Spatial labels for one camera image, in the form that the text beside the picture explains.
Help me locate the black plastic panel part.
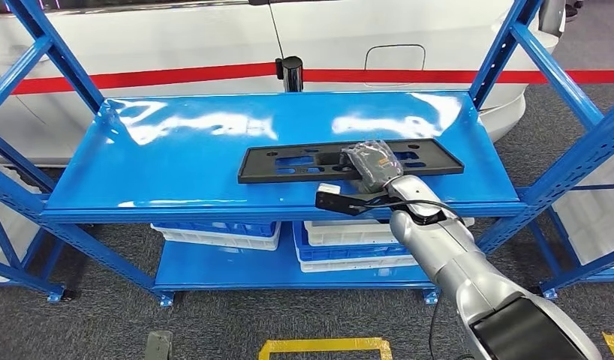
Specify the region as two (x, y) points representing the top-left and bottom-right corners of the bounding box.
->
(237, 138), (465, 185)

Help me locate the red barrier belt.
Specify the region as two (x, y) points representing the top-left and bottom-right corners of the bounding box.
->
(0, 61), (278, 96)
(302, 68), (614, 86)

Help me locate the white car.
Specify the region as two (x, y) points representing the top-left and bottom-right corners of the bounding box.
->
(0, 0), (569, 167)

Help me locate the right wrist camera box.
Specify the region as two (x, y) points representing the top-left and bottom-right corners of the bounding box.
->
(315, 182), (387, 217)

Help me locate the black stanchion post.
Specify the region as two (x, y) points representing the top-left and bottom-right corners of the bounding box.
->
(274, 55), (305, 94)

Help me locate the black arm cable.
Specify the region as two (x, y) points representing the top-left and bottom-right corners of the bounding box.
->
(351, 197), (466, 360)

